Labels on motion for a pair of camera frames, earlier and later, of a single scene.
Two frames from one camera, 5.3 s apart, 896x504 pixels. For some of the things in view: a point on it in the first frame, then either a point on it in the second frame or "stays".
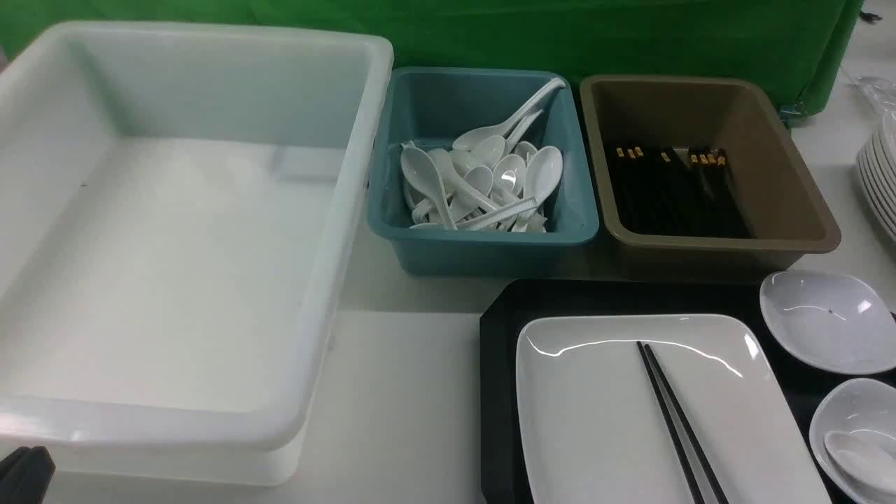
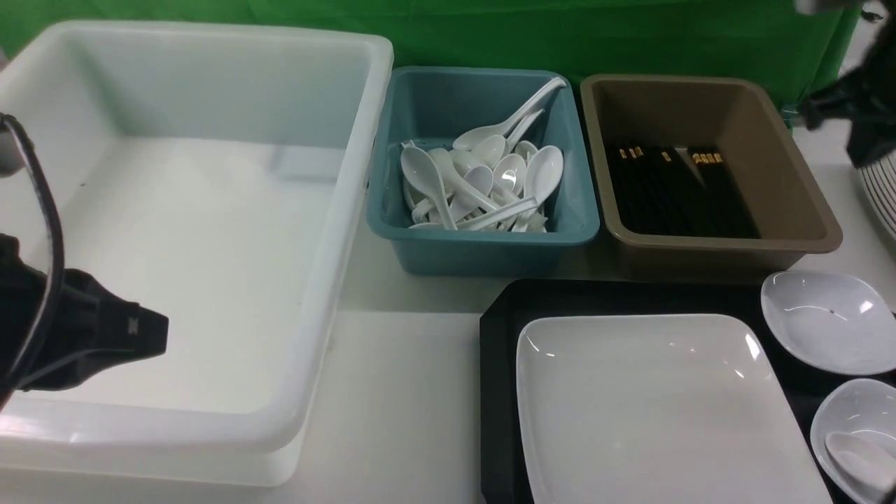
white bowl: x=852 y=405 stays
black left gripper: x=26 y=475 -> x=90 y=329
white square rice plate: x=588 y=430 stays
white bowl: x=831 y=320 stays
